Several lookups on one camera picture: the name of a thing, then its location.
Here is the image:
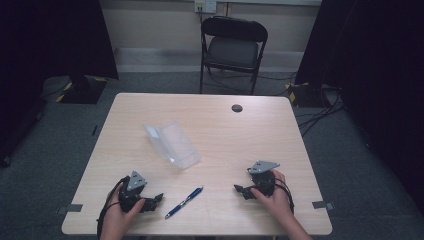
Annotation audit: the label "white wall socket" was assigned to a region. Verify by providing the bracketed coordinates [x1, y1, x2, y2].
[194, 0, 218, 15]

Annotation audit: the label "black curtain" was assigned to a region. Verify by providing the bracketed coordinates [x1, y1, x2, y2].
[294, 0, 424, 216]
[0, 0, 120, 169]

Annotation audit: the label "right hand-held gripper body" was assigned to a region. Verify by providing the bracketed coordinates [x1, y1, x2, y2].
[247, 160, 281, 198]

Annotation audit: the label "person's right hand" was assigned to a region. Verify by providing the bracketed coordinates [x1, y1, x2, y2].
[250, 169, 295, 220]

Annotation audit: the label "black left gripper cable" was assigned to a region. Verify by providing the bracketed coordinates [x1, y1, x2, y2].
[96, 175, 131, 240]

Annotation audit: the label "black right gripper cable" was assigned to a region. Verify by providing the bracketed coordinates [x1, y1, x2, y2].
[273, 177, 296, 215]

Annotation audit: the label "clear plastic case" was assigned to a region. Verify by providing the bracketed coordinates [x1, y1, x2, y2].
[143, 120, 202, 170]

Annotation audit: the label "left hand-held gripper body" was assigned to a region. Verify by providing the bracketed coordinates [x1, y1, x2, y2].
[118, 170, 153, 214]

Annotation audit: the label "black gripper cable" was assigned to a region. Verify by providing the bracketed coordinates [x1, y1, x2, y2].
[273, 177, 296, 215]
[96, 175, 131, 240]

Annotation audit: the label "black floor cables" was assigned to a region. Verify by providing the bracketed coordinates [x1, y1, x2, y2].
[294, 84, 349, 138]

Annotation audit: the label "person's left hand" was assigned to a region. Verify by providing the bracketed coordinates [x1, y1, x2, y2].
[101, 191, 146, 235]

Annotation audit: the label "black folding chair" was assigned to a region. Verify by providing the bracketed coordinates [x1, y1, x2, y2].
[199, 15, 270, 96]

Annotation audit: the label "blue ballpoint pen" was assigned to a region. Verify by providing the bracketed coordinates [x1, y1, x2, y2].
[164, 186, 205, 220]

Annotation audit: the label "grey tape strip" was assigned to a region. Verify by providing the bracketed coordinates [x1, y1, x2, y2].
[56, 203, 84, 215]
[311, 200, 336, 211]

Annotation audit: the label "black stand base yellow tape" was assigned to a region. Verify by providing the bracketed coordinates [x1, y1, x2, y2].
[285, 81, 326, 109]
[55, 74, 109, 105]

